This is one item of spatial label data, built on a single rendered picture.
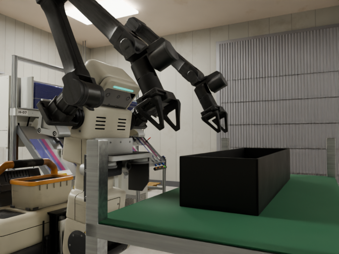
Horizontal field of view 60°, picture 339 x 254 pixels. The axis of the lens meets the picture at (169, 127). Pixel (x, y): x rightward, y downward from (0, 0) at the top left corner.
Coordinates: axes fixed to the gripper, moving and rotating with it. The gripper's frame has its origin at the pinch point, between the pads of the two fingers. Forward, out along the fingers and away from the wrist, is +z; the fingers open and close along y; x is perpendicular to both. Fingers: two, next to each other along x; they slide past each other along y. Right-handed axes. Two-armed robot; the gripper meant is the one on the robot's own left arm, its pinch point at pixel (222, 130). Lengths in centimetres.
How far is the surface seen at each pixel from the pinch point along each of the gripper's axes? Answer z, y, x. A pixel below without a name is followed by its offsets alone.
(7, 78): -161, 72, 194
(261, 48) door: -180, 473, -8
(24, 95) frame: -141, 83, 191
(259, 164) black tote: 18, -49, -18
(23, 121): -123, 89, 211
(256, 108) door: -82, 472, 53
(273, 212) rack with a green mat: 27, -46, -15
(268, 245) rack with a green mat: 28, -66, -17
